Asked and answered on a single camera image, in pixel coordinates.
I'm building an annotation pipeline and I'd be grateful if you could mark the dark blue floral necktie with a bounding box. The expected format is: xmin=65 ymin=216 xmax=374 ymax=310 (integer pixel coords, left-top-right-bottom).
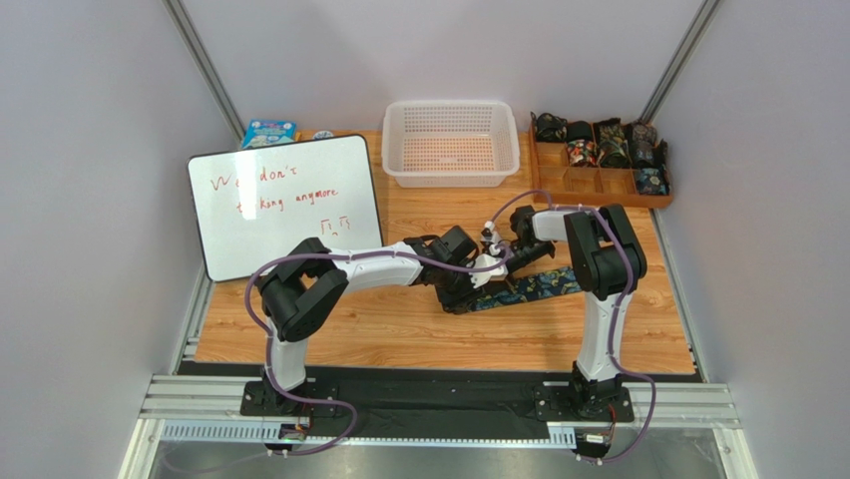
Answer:
xmin=467 ymin=266 xmax=582 ymax=312

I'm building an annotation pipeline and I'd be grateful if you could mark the white plastic perforated basket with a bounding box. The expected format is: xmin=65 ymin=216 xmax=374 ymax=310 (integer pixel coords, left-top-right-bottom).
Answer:
xmin=381 ymin=100 xmax=521 ymax=188

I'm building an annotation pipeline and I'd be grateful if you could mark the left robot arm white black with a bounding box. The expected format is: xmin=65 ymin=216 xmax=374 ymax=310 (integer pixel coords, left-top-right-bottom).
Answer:
xmin=246 ymin=230 xmax=506 ymax=397

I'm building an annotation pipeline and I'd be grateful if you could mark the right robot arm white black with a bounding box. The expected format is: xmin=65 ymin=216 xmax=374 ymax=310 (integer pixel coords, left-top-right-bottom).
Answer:
xmin=510 ymin=204 xmax=647 ymax=419

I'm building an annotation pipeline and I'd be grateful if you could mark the wooden compartment tray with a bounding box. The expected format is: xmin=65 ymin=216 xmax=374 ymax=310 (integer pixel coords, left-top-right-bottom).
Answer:
xmin=528 ymin=114 xmax=673 ymax=209

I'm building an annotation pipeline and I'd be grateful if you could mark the rolled red floral tie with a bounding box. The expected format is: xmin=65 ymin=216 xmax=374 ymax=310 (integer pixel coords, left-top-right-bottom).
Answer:
xmin=566 ymin=121 xmax=598 ymax=168

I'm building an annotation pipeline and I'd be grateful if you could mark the rolled dark tie far left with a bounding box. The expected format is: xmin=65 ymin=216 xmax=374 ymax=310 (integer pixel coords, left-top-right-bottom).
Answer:
xmin=531 ymin=113 xmax=569 ymax=143

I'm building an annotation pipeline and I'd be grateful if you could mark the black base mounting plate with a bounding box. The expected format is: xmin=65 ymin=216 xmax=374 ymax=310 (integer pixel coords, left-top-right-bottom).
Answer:
xmin=239 ymin=366 xmax=635 ymax=440

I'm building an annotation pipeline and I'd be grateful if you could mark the rolled green dark tie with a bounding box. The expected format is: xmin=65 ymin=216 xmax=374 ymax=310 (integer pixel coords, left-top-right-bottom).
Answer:
xmin=593 ymin=118 xmax=632 ymax=169

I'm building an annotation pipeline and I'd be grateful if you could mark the rolled blue floral tie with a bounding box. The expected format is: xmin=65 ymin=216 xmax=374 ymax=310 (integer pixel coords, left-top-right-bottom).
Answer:
xmin=635 ymin=168 xmax=670 ymax=196

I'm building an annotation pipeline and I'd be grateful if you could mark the rolled grey dark tie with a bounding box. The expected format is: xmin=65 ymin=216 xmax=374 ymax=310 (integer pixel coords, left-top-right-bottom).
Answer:
xmin=627 ymin=121 xmax=657 ymax=169

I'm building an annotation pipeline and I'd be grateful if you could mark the small white round object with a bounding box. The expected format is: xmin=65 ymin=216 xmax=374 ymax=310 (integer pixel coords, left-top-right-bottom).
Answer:
xmin=312 ymin=130 xmax=334 ymax=140

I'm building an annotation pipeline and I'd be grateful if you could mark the whiteboard with red writing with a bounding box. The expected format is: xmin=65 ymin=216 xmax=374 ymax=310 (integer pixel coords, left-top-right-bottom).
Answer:
xmin=187 ymin=135 xmax=383 ymax=282

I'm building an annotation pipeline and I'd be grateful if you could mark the blue printed box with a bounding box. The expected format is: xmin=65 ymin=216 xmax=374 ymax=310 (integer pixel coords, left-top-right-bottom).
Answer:
xmin=241 ymin=119 xmax=297 ymax=150

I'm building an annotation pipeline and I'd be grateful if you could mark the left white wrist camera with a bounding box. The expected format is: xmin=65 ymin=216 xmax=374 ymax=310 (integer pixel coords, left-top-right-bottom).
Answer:
xmin=470 ymin=245 xmax=513 ymax=289

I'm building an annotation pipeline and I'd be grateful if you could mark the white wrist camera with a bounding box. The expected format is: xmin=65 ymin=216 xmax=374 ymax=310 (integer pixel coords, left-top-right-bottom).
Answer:
xmin=470 ymin=245 xmax=513 ymax=289
xmin=481 ymin=221 xmax=503 ymax=254

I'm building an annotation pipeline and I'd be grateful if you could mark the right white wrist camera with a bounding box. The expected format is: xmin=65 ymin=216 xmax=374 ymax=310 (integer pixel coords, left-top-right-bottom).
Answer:
xmin=481 ymin=221 xmax=503 ymax=254

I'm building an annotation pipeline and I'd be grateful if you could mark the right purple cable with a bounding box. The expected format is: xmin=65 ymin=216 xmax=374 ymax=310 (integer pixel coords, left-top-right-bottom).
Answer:
xmin=483 ymin=190 xmax=658 ymax=464

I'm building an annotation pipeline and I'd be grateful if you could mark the aluminium rail frame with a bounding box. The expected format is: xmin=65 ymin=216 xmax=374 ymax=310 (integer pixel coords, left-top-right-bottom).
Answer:
xmin=120 ymin=367 xmax=757 ymax=478

